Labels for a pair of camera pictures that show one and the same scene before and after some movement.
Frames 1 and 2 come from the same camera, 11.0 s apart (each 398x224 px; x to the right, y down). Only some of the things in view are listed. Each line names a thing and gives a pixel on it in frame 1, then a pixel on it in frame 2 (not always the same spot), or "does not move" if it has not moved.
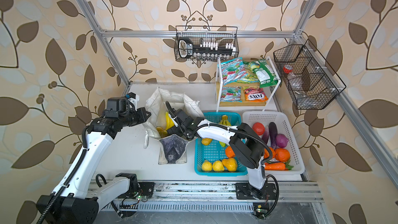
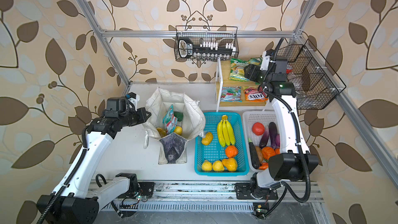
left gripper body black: x=131 y=117 does not move
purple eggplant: x=273 y=129 does not move
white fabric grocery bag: x=173 y=149 does not move
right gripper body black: x=178 y=130 → x=258 y=76
